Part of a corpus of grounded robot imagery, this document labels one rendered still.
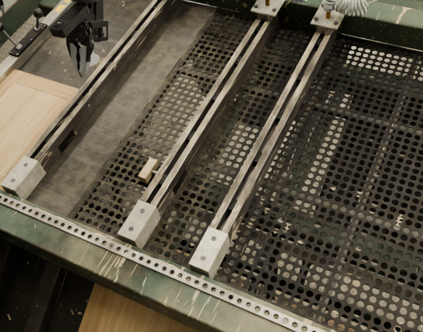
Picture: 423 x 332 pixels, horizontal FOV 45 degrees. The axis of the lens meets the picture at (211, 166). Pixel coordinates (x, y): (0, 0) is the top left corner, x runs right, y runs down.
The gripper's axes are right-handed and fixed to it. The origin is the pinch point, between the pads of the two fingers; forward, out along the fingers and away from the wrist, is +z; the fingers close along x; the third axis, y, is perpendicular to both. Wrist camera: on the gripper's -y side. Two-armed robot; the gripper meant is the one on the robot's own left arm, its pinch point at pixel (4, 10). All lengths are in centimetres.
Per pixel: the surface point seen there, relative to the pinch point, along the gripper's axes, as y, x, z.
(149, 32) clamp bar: -43, 40, 12
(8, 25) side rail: -1.0, -14.5, 14.4
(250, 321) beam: -3, 156, 22
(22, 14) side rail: -8.9, -18.8, 14.2
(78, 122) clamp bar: 1, 63, 17
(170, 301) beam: 11, 139, 22
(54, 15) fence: -17.8, 1.9, 9.6
